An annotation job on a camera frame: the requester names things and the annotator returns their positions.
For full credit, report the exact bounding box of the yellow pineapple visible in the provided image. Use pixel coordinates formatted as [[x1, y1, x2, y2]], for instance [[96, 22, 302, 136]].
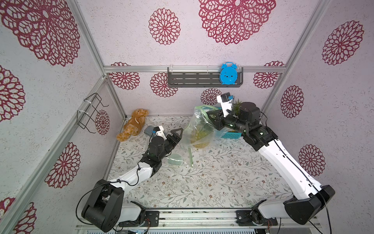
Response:
[[232, 99, 242, 116]]

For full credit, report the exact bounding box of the clear zip-top bag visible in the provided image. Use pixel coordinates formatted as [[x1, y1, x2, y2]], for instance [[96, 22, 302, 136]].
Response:
[[181, 105, 231, 149], [166, 146, 194, 167]]

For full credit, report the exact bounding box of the brownish pineapple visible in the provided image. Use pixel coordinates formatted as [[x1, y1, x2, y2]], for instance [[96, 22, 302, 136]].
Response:
[[191, 123, 214, 149]]

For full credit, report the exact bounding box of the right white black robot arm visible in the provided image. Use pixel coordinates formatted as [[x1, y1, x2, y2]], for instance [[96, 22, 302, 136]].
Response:
[[207, 102, 335, 225]]

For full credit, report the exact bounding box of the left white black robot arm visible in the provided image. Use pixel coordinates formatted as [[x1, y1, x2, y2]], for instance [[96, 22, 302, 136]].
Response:
[[76, 126, 183, 233]]

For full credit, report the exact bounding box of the grey blue sponge block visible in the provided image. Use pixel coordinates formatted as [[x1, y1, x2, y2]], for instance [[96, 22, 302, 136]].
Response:
[[144, 126, 154, 137]]

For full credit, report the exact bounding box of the teal plastic basket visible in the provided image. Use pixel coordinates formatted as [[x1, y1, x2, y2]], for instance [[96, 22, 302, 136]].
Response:
[[221, 132, 242, 139]]

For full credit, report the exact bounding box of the brown plush teddy bear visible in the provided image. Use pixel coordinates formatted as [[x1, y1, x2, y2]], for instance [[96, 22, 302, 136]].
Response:
[[116, 108, 149, 142]]

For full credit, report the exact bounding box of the blue alarm clock toy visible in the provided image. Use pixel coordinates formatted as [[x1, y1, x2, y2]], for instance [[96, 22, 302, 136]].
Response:
[[219, 62, 238, 85]]

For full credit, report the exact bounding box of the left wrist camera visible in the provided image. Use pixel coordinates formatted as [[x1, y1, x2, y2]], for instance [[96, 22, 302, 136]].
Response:
[[152, 126, 167, 140]]

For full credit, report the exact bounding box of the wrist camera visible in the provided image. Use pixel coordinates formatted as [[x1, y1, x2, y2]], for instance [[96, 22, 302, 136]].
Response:
[[152, 126, 167, 140], [216, 92, 234, 118]]

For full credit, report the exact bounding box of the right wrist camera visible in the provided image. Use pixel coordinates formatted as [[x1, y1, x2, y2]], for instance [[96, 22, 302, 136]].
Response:
[[216, 92, 234, 118]]

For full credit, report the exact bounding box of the grey wall shelf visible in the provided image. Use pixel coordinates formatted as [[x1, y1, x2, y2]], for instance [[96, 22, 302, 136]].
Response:
[[167, 67, 243, 88]]

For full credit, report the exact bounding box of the black wire wall rack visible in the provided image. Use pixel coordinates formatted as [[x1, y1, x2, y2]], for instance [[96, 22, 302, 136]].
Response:
[[76, 93, 109, 134]]

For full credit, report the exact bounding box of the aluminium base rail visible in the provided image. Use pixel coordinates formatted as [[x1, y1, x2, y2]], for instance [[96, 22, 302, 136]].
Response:
[[75, 207, 322, 234]]

